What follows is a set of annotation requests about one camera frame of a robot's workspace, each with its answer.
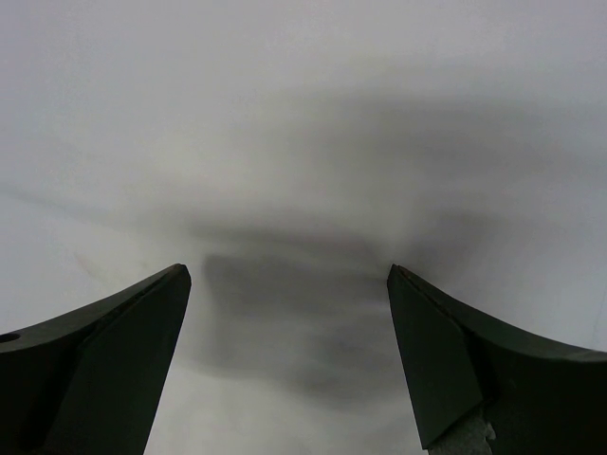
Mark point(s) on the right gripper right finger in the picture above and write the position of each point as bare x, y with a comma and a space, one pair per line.
479, 385

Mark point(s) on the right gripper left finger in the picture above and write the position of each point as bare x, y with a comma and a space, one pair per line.
89, 381

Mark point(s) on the white t shirt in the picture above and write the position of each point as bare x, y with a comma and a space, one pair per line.
289, 153

